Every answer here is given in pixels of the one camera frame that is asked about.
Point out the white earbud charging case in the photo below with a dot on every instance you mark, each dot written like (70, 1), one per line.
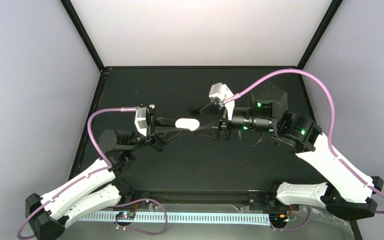
(190, 124)

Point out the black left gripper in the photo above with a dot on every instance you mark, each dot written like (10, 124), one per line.
(153, 140)

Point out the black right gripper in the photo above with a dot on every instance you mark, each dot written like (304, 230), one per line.
(214, 126)

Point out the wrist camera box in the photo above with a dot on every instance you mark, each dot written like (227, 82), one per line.
(141, 120)
(222, 96)

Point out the black frame post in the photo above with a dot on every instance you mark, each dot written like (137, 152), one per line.
(319, 32)
(82, 32)

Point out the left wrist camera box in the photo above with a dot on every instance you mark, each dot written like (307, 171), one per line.
(141, 120)

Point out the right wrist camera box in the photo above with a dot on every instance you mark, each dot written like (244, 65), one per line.
(222, 96)

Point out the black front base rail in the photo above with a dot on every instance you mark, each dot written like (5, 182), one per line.
(204, 196)

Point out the black earbud charging case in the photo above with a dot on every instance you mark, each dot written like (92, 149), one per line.
(195, 110)

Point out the black frame post left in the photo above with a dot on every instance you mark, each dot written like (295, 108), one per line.
(82, 32)

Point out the black frame post right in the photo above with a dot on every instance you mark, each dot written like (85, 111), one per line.
(319, 32)

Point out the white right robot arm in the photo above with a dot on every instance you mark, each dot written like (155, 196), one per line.
(346, 192)

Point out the light blue cable duct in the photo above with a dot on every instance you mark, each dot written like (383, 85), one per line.
(259, 219)

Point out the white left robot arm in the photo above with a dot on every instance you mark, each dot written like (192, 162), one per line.
(100, 185)

